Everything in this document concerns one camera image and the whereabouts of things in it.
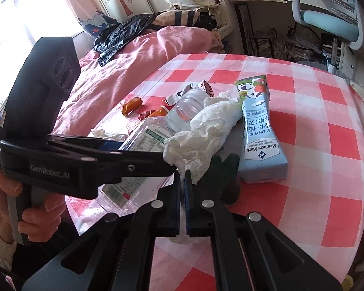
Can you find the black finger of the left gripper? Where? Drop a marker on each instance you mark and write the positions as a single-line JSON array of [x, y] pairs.
[[80, 147], [131, 164]]

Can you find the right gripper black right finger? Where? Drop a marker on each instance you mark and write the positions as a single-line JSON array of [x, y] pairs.
[[249, 252]]

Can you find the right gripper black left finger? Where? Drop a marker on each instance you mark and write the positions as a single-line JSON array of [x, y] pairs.
[[116, 252]]

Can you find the clear plastic bottle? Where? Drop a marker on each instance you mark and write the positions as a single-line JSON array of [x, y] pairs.
[[143, 149]]

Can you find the white tissue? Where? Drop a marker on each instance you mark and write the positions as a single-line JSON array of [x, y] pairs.
[[193, 149]]

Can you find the person's left hand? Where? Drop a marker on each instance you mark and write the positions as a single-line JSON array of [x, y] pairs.
[[39, 224]]

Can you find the orange peel piece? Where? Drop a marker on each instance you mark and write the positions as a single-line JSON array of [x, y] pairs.
[[131, 105]]

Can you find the pink duvet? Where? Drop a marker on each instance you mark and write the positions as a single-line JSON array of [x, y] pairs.
[[99, 88]]

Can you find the red checkered tablecloth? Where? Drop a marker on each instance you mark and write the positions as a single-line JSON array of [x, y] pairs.
[[319, 121]]

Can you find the red white snack wrapper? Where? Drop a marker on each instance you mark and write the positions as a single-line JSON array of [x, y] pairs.
[[169, 102]]

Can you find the blue milk carton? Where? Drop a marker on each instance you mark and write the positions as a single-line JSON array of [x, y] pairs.
[[262, 158]]

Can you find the black plastic bag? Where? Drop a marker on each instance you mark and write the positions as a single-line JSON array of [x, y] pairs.
[[115, 38]]

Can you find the pink curtain whale print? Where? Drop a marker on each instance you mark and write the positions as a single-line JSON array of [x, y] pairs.
[[91, 16]]

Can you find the striped beige pillow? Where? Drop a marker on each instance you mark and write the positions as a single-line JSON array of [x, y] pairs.
[[183, 18]]

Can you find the white tote bag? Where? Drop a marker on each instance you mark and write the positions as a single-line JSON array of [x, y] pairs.
[[193, 5]]

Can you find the grey blue office chair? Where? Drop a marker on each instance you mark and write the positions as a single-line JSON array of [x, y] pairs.
[[344, 21]]

